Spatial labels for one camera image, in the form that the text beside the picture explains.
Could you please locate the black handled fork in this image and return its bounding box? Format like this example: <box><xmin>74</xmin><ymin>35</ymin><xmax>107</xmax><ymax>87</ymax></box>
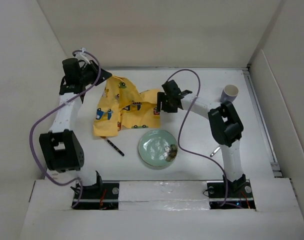
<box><xmin>105</xmin><ymin>138</ymin><xmax>125</xmax><ymax>157</ymax></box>

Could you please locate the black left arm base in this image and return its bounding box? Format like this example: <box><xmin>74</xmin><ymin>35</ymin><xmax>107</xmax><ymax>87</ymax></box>
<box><xmin>70</xmin><ymin>171</ymin><xmax>120</xmax><ymax>211</ymax></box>

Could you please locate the light green floral plate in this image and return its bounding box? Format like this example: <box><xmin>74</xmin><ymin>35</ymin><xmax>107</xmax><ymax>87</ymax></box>
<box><xmin>138</xmin><ymin>129</ymin><xmax>178</xmax><ymax>168</ymax></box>

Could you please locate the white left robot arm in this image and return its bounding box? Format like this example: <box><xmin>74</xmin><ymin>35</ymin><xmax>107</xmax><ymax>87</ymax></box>
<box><xmin>39</xmin><ymin>54</ymin><xmax>112</xmax><ymax>173</ymax></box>

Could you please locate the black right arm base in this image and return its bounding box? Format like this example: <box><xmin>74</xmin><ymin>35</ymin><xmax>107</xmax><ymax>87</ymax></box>
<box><xmin>203</xmin><ymin>174</ymin><xmax>256</xmax><ymax>210</ymax></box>

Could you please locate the aluminium table edge rail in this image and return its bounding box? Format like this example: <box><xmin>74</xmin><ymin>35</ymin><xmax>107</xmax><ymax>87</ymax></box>
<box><xmin>242</xmin><ymin>68</ymin><xmax>284</xmax><ymax>178</ymax></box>

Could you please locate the yellow cartoon print cloth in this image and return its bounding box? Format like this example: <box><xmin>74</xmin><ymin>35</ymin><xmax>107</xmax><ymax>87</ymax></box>
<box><xmin>92</xmin><ymin>75</ymin><xmax>161</xmax><ymax>137</ymax></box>

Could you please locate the white lavender cup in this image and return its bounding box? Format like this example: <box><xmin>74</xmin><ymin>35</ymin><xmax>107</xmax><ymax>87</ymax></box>
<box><xmin>220</xmin><ymin>84</ymin><xmax>239</xmax><ymax>103</ymax></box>

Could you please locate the silver spoon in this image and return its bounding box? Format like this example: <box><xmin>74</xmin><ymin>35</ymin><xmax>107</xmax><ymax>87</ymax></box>
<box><xmin>209</xmin><ymin>146</ymin><xmax>221</xmax><ymax>158</ymax></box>

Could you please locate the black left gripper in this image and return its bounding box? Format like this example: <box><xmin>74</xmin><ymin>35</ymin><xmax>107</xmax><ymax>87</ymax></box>
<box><xmin>78</xmin><ymin>60</ymin><xmax>112</xmax><ymax>87</ymax></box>

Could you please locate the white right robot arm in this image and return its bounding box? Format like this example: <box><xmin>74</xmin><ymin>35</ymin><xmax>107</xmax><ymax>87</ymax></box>
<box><xmin>156</xmin><ymin>80</ymin><xmax>246</xmax><ymax>197</ymax></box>

